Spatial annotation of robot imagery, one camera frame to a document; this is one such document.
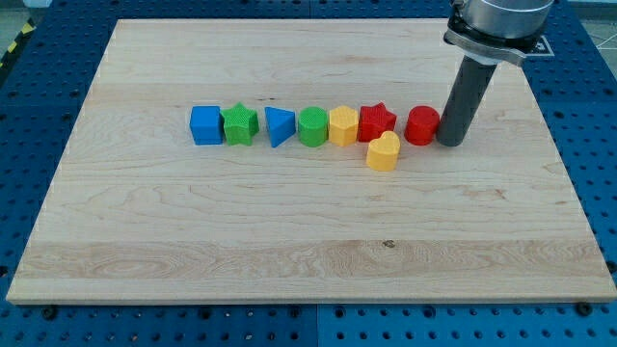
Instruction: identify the yellow heart block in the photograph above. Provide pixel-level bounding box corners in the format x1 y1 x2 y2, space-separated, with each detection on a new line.
365 131 401 172

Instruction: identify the yellow hexagon block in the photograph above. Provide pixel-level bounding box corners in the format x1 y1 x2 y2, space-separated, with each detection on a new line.
329 105 359 147

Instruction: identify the blue perforated table plate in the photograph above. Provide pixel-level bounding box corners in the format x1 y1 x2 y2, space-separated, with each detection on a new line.
1 1 616 346

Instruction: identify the blue triangle block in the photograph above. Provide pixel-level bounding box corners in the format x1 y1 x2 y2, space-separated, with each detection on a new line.
264 107 296 147

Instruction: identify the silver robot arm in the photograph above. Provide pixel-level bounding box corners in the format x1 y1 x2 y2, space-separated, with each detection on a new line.
443 0 553 66

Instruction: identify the dark grey cylindrical pointer rod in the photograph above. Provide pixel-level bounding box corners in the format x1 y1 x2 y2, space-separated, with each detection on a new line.
436 56 496 147

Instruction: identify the red cylinder block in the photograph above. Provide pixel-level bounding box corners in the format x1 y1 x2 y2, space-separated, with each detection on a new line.
404 105 440 146

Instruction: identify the green cylinder block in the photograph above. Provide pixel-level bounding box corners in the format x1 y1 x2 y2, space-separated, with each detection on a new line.
298 106 328 147

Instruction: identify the blue cube block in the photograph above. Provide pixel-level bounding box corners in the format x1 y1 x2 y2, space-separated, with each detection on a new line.
189 106 224 146

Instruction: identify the red star block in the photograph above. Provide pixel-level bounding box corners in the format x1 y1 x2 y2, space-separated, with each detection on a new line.
358 102 397 142

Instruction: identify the light wooden board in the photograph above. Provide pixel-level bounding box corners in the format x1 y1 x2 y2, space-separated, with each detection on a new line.
7 19 616 305

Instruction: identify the green star block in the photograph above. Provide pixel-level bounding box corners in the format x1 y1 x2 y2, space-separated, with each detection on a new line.
221 102 259 146

